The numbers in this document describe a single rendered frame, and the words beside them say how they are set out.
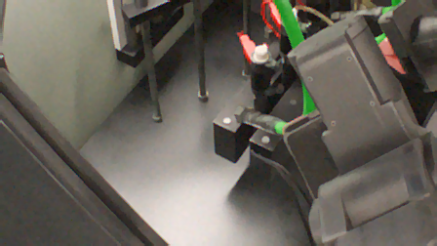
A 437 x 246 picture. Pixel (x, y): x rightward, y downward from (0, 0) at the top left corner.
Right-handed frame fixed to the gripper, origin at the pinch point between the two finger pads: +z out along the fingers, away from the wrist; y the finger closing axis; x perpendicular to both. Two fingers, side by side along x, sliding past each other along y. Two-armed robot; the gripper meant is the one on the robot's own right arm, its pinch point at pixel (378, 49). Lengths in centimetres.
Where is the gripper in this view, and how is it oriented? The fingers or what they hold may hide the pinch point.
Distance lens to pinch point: 91.2
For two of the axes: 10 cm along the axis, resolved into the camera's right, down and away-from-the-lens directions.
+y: -5.0, -8.4, -1.9
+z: -4.9, 0.9, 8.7
